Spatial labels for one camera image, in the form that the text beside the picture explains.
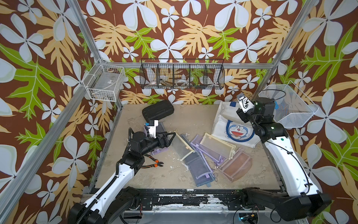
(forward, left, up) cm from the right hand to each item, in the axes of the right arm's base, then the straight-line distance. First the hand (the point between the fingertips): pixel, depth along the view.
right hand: (247, 103), depth 72 cm
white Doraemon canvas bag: (-1, +4, -19) cm, 20 cm away
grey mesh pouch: (-4, +30, -34) cm, 45 cm away
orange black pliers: (-18, +50, -35) cm, 64 cm away
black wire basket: (+34, +34, -4) cm, 48 cm away
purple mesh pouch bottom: (-23, +22, -37) cm, 48 cm away
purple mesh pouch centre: (-3, +25, -33) cm, 42 cm away
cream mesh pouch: (-8, +35, -38) cm, 53 cm away
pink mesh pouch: (-21, 0, -34) cm, 40 cm away
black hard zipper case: (+24, +52, -30) cm, 65 cm away
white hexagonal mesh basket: (+3, -30, -7) cm, 31 cm away
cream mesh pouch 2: (-7, +7, -36) cm, 37 cm away
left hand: (-11, +40, -10) cm, 43 cm away
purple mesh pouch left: (-10, +50, -34) cm, 62 cm away
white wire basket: (+21, +84, -1) cm, 86 cm away
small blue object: (+9, -25, -11) cm, 29 cm away
